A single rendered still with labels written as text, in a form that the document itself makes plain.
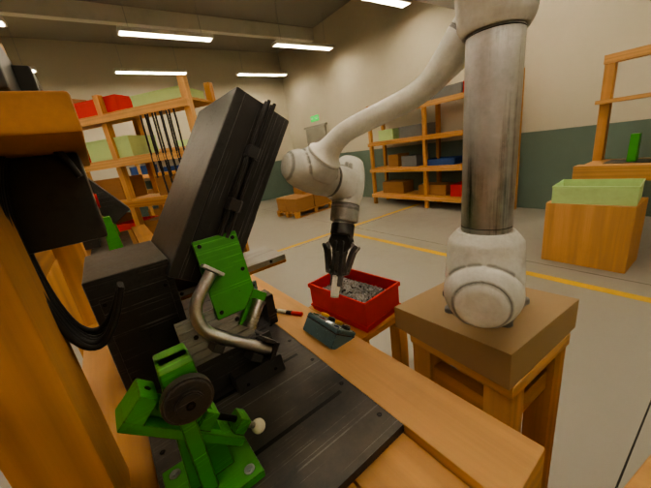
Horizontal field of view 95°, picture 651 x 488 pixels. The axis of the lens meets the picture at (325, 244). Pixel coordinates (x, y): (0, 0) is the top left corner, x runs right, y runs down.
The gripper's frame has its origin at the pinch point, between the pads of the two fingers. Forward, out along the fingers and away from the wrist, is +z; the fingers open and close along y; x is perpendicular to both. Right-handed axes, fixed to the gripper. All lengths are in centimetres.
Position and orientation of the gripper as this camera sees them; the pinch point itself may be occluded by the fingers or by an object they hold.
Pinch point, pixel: (335, 286)
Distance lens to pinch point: 95.3
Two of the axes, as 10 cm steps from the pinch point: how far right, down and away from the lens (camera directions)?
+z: -1.2, 9.9, -0.5
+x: -5.3, -1.1, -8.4
